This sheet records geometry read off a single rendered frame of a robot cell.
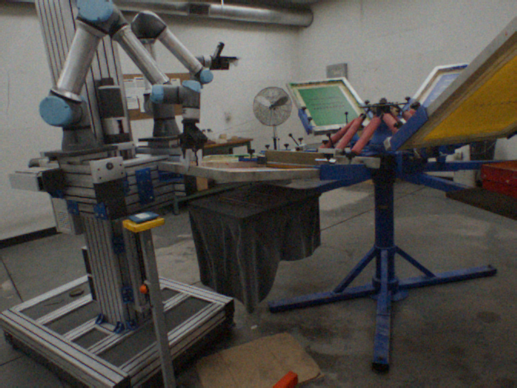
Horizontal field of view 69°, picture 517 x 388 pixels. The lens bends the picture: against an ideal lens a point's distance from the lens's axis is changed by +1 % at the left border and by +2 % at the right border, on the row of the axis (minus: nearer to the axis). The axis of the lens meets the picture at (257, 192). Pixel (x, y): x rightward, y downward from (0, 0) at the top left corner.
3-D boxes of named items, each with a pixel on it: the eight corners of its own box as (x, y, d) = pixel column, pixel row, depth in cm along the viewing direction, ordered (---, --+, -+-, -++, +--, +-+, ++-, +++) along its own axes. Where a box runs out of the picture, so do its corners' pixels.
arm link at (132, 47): (92, 16, 161) (168, 110, 172) (83, 9, 150) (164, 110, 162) (113, -2, 160) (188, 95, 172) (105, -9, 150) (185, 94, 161)
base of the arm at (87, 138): (55, 151, 166) (50, 128, 164) (88, 146, 178) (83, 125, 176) (73, 151, 157) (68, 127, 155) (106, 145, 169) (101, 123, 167)
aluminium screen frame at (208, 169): (230, 182, 133) (230, 171, 133) (158, 169, 178) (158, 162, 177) (360, 175, 184) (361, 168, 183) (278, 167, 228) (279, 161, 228)
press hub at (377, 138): (395, 312, 243) (395, 97, 212) (345, 292, 272) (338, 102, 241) (425, 289, 266) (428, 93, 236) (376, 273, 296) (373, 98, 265)
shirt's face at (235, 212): (241, 219, 149) (241, 218, 148) (187, 203, 182) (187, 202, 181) (321, 193, 178) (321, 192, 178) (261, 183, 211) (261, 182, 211)
